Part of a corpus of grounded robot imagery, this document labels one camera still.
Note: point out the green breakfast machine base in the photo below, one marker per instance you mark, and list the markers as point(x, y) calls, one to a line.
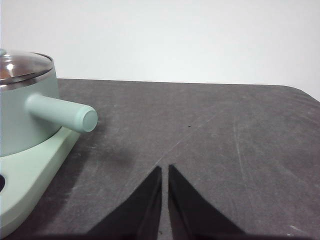
point(30, 175)

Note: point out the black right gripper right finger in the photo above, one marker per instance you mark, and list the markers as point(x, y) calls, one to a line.
point(190, 212)

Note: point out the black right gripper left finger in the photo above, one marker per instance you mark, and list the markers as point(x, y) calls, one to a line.
point(140, 212)

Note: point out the glass lid with green knob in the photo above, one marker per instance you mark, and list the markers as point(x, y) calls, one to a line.
point(22, 67)

